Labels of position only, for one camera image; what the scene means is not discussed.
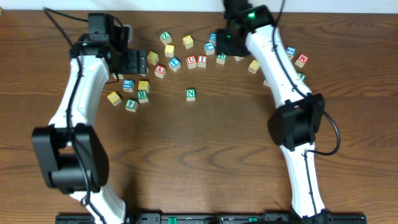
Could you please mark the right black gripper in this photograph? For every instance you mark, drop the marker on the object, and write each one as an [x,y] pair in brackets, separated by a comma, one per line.
[226,46]

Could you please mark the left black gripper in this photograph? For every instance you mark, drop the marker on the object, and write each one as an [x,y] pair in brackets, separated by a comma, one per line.
[137,61]

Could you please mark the green N block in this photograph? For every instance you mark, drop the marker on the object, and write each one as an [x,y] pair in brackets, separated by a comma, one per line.
[190,94]

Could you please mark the red E block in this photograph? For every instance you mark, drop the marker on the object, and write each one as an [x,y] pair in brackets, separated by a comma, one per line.
[147,71]

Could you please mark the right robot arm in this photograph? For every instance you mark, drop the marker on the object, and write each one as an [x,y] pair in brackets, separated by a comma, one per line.
[293,125]

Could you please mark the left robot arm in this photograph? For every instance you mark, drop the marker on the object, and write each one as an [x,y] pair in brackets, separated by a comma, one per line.
[69,152]

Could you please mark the blue block top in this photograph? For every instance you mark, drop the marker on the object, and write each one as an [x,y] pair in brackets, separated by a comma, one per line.
[212,38]

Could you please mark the green J block left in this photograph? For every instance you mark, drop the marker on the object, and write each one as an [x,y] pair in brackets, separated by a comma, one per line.
[118,76]

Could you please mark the green j block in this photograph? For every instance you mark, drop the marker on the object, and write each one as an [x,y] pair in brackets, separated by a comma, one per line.
[301,76]
[118,76]

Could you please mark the red U block right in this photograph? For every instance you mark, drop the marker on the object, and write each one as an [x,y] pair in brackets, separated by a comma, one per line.
[237,58]

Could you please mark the red u block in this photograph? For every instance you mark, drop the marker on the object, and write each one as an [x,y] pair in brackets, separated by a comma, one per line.
[237,58]
[191,61]

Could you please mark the green B block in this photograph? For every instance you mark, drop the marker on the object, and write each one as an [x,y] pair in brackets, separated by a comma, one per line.
[221,58]

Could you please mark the blue L block upper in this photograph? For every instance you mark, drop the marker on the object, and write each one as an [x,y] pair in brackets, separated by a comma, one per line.
[209,48]

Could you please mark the blue l block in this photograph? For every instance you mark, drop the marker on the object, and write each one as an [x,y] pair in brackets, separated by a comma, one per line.
[128,85]
[209,48]

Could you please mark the yellow block near J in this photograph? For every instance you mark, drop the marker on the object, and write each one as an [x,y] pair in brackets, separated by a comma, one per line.
[152,58]

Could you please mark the blue L block lower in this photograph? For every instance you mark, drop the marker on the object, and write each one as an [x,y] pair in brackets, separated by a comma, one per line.
[128,85]

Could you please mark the yellow block beside R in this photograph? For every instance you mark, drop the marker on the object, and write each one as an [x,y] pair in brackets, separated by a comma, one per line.
[143,86]

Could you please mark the red I block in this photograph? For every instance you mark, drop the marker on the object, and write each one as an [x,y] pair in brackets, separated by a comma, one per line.
[202,61]

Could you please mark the red A block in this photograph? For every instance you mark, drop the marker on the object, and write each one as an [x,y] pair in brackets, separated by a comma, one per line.
[160,71]

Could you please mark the yellow O block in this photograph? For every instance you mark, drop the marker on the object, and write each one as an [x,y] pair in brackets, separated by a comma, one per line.
[254,66]

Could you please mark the green R block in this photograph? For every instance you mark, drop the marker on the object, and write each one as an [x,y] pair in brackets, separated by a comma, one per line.
[142,96]

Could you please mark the yellow block far left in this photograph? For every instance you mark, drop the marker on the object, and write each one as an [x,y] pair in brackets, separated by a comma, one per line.
[114,98]

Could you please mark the yellow block top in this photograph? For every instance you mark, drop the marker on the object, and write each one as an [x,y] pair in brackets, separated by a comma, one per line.
[188,42]

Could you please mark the yellow S block left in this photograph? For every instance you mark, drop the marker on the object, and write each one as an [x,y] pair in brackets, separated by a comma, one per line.
[169,50]

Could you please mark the red U block left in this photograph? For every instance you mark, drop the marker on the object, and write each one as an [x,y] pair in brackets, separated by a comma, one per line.
[191,61]

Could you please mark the green 4 block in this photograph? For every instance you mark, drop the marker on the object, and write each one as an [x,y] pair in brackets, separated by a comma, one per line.
[131,105]

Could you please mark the green Z block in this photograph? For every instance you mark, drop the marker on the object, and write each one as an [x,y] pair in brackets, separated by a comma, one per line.
[165,37]

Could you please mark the blue P block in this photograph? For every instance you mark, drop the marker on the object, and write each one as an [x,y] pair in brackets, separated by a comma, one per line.
[175,64]

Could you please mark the blue 2 block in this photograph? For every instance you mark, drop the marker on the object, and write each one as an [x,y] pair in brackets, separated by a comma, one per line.
[290,51]

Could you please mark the red M block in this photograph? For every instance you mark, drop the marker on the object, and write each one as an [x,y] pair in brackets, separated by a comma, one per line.
[301,60]

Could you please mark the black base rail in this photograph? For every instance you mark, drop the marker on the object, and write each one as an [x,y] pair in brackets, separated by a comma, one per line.
[270,217]

